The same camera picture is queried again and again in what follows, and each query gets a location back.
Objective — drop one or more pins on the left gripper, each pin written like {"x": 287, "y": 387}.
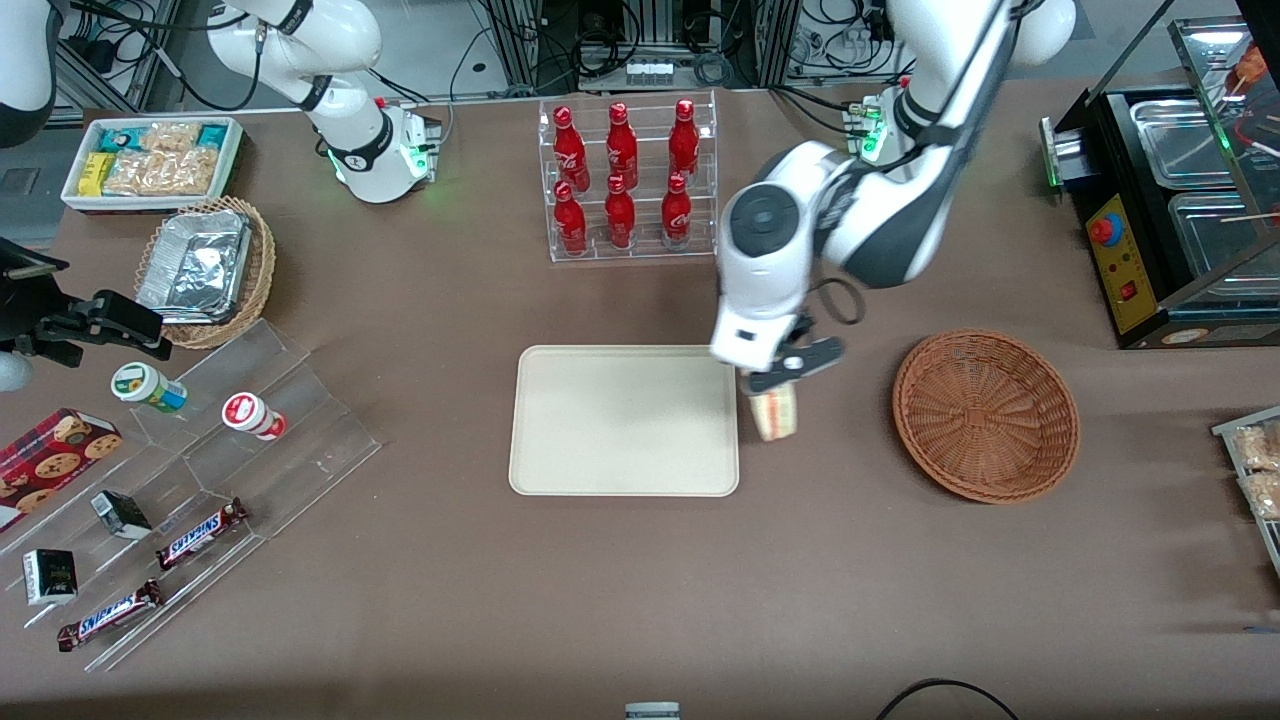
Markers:
{"x": 802, "y": 326}

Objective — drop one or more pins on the aluminium foil tray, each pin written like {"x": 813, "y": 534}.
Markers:
{"x": 195, "y": 265}

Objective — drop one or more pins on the small black box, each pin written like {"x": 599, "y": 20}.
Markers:
{"x": 122, "y": 514}

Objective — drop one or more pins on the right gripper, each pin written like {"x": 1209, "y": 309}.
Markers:
{"x": 52, "y": 326}

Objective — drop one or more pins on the clear pastry bag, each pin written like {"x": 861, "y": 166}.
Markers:
{"x": 1258, "y": 447}
{"x": 1263, "y": 495}

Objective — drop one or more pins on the red plaid cookie box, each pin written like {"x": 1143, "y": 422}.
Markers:
{"x": 50, "y": 465}

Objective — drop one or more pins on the green label white cup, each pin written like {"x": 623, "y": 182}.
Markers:
{"x": 145, "y": 387}

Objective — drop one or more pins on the red label white cup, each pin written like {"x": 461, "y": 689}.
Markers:
{"x": 250, "y": 414}

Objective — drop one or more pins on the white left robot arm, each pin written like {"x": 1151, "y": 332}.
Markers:
{"x": 890, "y": 230}

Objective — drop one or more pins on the clear acrylic stepped display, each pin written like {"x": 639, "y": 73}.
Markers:
{"x": 300, "y": 450}

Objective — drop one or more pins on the small clear cracker bag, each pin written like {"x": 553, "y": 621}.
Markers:
{"x": 170, "y": 137}

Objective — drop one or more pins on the clear acrylic bottle rack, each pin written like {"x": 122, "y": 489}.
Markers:
{"x": 628, "y": 250}

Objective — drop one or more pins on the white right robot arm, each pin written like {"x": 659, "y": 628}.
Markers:
{"x": 350, "y": 150}

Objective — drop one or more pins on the white rectangular snack bin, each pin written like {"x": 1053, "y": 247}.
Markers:
{"x": 75, "y": 200}

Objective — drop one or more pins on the yellow snack packet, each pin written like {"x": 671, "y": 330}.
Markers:
{"x": 95, "y": 173}

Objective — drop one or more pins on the large clear cracker bag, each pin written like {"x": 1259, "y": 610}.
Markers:
{"x": 165, "y": 172}

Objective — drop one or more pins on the grey device edge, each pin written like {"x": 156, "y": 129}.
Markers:
{"x": 652, "y": 712}

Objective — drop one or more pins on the red round knob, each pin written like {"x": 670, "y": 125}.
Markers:
{"x": 1105, "y": 230}

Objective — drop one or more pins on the teal snack packet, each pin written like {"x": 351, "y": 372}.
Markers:
{"x": 213, "y": 135}
{"x": 120, "y": 138}

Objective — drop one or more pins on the steel warmer pan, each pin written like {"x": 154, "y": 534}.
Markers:
{"x": 1220, "y": 235}
{"x": 1180, "y": 140}

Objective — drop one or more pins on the black and white box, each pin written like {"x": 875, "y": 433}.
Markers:
{"x": 50, "y": 577}

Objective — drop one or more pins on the metal snack tray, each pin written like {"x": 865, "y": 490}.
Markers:
{"x": 1225, "y": 430}

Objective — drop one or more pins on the red cola bottle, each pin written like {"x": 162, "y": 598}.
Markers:
{"x": 622, "y": 148}
{"x": 620, "y": 216}
{"x": 570, "y": 222}
{"x": 569, "y": 150}
{"x": 684, "y": 142}
{"x": 677, "y": 213}

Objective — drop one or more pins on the snickers chocolate bar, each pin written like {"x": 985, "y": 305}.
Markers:
{"x": 200, "y": 533}
{"x": 110, "y": 614}

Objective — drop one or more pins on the white power strip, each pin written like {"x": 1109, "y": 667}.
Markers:
{"x": 648, "y": 72}

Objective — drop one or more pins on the tan wicker basket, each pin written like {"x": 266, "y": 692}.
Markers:
{"x": 262, "y": 270}

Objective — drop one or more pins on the brown round wicker basket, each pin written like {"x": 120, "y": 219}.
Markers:
{"x": 985, "y": 415}

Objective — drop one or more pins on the triangular sandwich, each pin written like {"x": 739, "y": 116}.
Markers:
{"x": 775, "y": 415}

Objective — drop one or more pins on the cream rectangular serving tray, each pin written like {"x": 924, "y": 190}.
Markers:
{"x": 600, "y": 420}

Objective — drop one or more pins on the black food warmer cabinet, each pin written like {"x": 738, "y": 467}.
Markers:
{"x": 1135, "y": 290}

